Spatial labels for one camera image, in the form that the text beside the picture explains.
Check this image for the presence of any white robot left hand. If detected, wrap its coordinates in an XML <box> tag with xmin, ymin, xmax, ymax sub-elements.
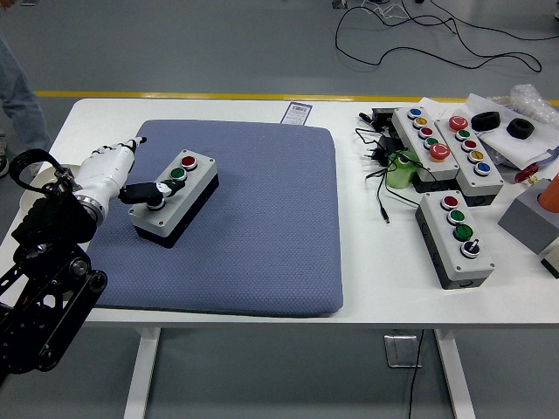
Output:
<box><xmin>74</xmin><ymin>136</ymin><xmax>188</xmax><ymax>217</ymax></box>

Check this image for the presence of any three-button grey control box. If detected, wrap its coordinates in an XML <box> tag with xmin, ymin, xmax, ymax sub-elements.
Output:
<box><xmin>128</xmin><ymin>150</ymin><xmax>218</xmax><ymax>250</ymax></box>

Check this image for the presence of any five-button box, mushroom beside green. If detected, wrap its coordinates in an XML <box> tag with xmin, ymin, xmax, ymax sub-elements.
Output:
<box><xmin>391</xmin><ymin>106</ymin><xmax>460</xmax><ymax>194</ymax></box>

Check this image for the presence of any four-button box with selector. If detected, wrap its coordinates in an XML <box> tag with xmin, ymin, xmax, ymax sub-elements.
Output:
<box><xmin>414</xmin><ymin>190</ymin><xmax>497</xmax><ymax>291</ymax></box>

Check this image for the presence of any five-button box, mushroom beside blue-free end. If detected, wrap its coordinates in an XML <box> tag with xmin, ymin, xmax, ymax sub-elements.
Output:
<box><xmin>436</xmin><ymin>115</ymin><xmax>506</xmax><ymax>207</ymax></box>

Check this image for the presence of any person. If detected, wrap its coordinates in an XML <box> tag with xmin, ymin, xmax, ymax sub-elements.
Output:
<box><xmin>0</xmin><ymin>21</ymin><xmax>52</xmax><ymax>178</ymax></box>

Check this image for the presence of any yellow floor tape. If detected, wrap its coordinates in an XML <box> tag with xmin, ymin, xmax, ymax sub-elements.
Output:
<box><xmin>35</xmin><ymin>90</ymin><xmax>468</xmax><ymax>104</ymax></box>

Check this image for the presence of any blue-grey padded mat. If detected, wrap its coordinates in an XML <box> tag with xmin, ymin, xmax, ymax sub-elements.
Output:
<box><xmin>89</xmin><ymin>120</ymin><xmax>345</xmax><ymax>319</ymax></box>

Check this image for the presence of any purple and white label card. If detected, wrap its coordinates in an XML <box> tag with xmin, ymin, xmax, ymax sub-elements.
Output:
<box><xmin>281</xmin><ymin>101</ymin><xmax>314</xmax><ymax>127</ymax></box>

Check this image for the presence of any white table leg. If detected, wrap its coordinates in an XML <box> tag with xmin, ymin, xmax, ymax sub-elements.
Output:
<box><xmin>434</xmin><ymin>327</ymin><xmax>476</xmax><ymax>419</ymax></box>
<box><xmin>123</xmin><ymin>326</ymin><xmax>161</xmax><ymax>419</ymax></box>

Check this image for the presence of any small black device box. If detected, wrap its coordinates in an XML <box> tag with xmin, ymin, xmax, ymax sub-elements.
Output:
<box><xmin>370</xmin><ymin>107</ymin><xmax>401</xmax><ymax>130</ymax></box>

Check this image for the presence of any small white paper sheet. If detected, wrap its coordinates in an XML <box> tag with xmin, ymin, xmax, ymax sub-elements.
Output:
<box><xmin>418</xmin><ymin>96</ymin><xmax>469</xmax><ymax>120</ymax></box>

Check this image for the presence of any metal floor socket plate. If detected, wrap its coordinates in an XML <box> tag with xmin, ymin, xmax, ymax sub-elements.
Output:
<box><xmin>383</xmin><ymin>333</ymin><xmax>424</xmax><ymax>369</ymax></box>

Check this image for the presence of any large white paper sheet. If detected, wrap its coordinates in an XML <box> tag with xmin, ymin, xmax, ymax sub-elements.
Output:
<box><xmin>465</xmin><ymin>93</ymin><xmax>559</xmax><ymax>169</ymax></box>

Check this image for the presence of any red knob part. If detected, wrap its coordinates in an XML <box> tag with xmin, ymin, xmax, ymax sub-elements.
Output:
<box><xmin>514</xmin><ymin>163</ymin><xmax>542</xmax><ymax>187</ymax></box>

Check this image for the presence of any grey block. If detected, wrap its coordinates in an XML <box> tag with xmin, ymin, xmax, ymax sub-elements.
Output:
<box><xmin>497</xmin><ymin>178</ymin><xmax>559</xmax><ymax>255</ymax></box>

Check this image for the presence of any clear bubble wrap bag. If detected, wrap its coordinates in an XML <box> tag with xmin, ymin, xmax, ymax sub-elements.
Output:
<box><xmin>508</xmin><ymin>83</ymin><xmax>559</xmax><ymax>127</ymax></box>

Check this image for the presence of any orange cylinder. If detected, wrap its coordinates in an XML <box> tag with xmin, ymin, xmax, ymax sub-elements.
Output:
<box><xmin>537</xmin><ymin>172</ymin><xmax>559</xmax><ymax>210</ymax></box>

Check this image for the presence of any white box with black edge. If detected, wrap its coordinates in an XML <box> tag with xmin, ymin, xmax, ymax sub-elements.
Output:
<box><xmin>540</xmin><ymin>237</ymin><xmax>559</xmax><ymax>280</ymax></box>

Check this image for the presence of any black floor cable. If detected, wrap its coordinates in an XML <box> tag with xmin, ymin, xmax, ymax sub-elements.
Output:
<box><xmin>335</xmin><ymin>3</ymin><xmax>542</xmax><ymax>72</ymax></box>

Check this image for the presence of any black power adapter with cable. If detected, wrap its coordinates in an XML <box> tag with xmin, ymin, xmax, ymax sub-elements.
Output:
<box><xmin>354</xmin><ymin>126</ymin><xmax>438</xmax><ymax>226</ymax></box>

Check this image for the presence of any black foam ring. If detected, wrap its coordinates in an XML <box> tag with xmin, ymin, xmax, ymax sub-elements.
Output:
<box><xmin>506</xmin><ymin>117</ymin><xmax>535</xmax><ymax>140</ymax></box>
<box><xmin>470</xmin><ymin>111</ymin><xmax>501</xmax><ymax>131</ymax></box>

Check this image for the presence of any thin black hanging cable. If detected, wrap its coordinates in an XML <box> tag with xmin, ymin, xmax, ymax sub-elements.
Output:
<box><xmin>406</xmin><ymin>327</ymin><xmax>425</xmax><ymax>419</ymax></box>

